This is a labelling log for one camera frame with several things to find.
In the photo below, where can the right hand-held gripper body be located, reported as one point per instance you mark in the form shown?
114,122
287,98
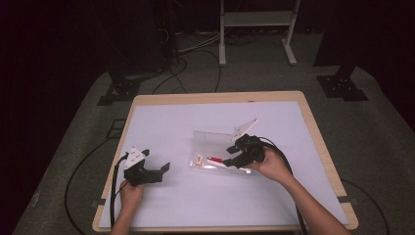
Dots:
253,151

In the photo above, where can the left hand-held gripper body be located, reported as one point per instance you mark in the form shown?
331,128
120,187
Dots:
143,176

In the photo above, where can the white pen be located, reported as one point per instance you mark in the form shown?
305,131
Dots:
217,164

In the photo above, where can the clear plastic pencil case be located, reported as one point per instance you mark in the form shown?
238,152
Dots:
210,140

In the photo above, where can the small beige eraser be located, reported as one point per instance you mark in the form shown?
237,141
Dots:
198,159

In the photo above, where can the person's left hand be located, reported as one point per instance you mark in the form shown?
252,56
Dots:
131,197

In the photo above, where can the person's right hand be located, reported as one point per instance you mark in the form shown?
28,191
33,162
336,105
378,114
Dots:
272,166

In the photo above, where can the white table mat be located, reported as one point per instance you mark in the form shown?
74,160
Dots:
195,202

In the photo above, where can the black tape strip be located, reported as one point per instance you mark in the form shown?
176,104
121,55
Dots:
350,200
98,202

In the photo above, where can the black stand base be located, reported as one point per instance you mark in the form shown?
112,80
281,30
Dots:
120,89
341,87

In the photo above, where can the white metal stand frame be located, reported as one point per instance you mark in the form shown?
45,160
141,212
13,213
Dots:
257,19

